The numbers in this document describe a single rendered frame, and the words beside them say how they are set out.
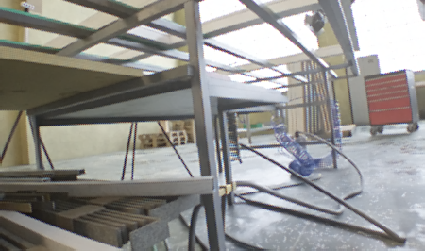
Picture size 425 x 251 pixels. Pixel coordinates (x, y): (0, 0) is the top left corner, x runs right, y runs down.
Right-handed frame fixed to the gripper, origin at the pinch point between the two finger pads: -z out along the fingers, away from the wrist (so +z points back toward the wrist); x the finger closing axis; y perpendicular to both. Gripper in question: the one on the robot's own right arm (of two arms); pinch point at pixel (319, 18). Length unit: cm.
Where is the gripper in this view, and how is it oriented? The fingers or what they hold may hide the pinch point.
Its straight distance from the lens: 147.6
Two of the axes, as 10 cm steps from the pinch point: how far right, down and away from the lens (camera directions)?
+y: 9.5, 2.8, -1.6
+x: 2.6, -9.6, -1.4
